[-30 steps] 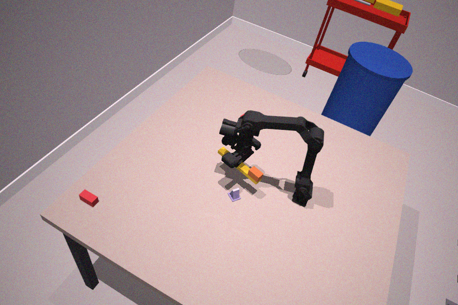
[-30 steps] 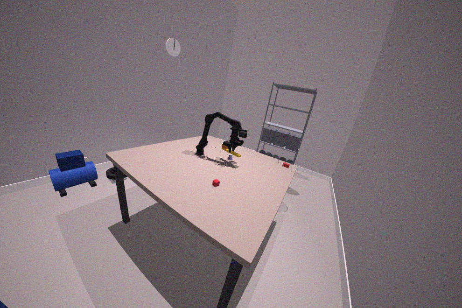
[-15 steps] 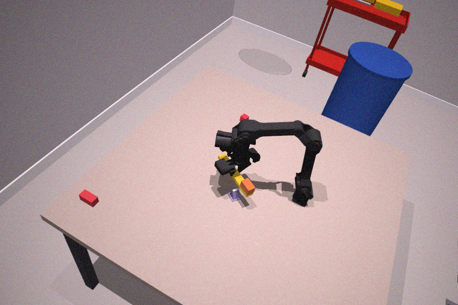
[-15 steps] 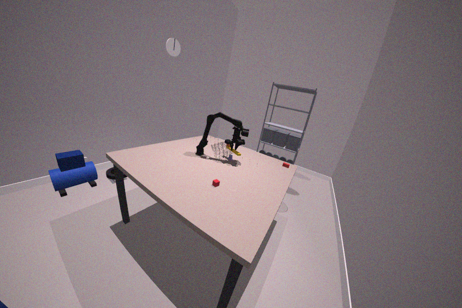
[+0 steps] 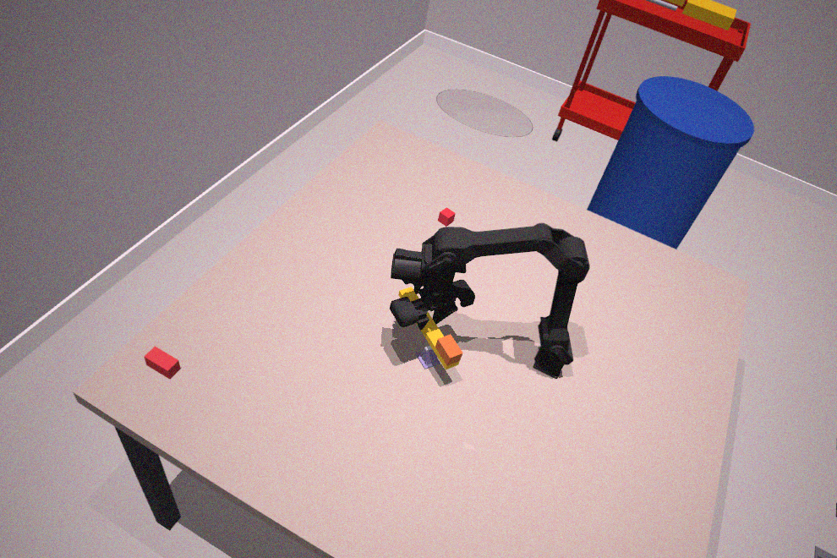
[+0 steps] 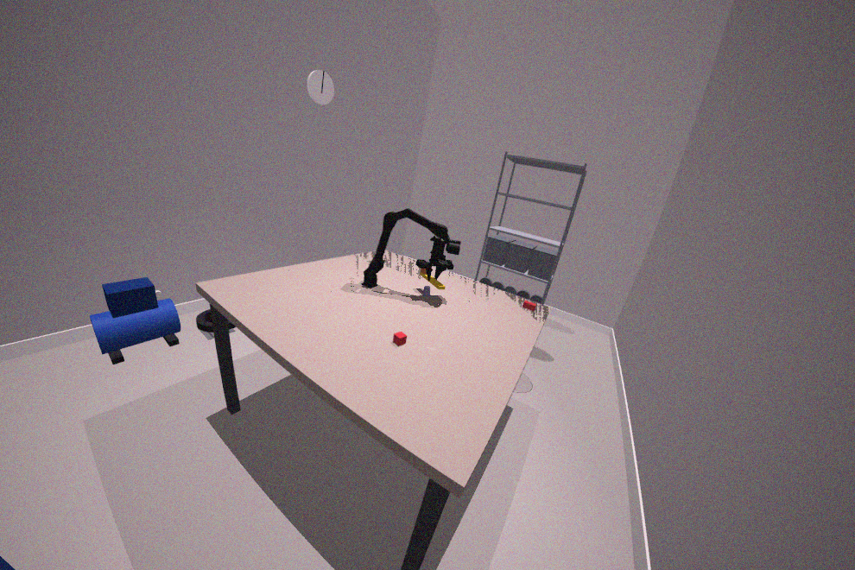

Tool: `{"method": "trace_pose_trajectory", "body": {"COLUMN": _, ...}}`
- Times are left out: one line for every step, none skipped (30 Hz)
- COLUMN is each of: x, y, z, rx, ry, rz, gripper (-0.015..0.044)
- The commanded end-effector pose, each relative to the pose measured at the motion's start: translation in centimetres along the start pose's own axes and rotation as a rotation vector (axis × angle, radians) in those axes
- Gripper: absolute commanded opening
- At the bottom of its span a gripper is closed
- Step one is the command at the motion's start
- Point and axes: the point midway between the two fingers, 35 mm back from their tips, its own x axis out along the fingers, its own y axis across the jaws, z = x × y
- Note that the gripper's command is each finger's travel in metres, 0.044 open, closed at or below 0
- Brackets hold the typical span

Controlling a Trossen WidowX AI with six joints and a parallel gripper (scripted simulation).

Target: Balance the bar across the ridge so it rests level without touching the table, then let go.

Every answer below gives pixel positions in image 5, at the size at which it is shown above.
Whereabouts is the red rectangular block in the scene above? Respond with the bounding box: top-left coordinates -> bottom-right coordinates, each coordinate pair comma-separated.
145,347 -> 180,379

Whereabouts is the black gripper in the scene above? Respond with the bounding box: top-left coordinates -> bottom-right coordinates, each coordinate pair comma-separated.
390,276 -> 475,330

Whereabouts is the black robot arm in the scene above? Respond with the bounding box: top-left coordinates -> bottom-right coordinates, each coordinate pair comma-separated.
391,223 -> 590,379

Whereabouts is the red cube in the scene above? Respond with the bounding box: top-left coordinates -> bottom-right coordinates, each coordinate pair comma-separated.
438,207 -> 456,227

